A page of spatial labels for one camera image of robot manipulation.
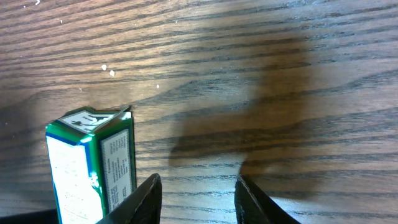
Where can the green axe brand box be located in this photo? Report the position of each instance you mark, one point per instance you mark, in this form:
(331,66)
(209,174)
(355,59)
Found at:
(92,161)

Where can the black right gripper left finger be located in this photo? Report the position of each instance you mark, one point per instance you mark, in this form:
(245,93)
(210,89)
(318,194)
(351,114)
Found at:
(143,206)

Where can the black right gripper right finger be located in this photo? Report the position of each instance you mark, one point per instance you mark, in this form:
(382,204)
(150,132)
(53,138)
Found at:
(253,206)

